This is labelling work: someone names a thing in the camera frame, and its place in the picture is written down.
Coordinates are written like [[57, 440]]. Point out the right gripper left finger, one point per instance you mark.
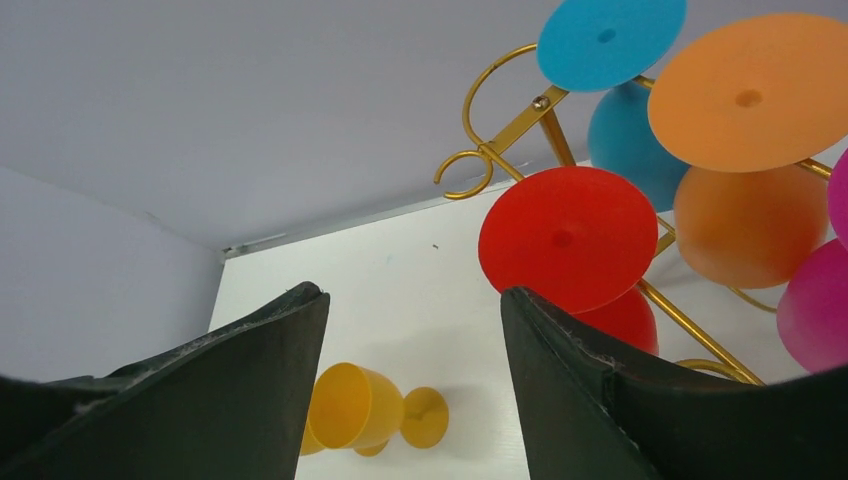
[[231, 404]]

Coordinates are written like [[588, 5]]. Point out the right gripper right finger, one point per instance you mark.
[[593, 407]]

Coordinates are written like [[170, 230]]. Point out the yellow wine glass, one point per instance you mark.
[[311, 444], [356, 408]]

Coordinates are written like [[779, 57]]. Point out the red plastic wine glass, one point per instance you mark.
[[581, 238]]

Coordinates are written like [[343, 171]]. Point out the yellow wine glass front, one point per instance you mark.
[[311, 444]]

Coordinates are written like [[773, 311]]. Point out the pink plastic wine glass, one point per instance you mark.
[[812, 312]]

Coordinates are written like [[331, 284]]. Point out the orange plastic wine glass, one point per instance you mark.
[[743, 106]]

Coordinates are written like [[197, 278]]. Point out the blue plastic wine glass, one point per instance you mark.
[[589, 46]]

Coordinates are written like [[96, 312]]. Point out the gold wire glass rack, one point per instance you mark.
[[533, 142]]

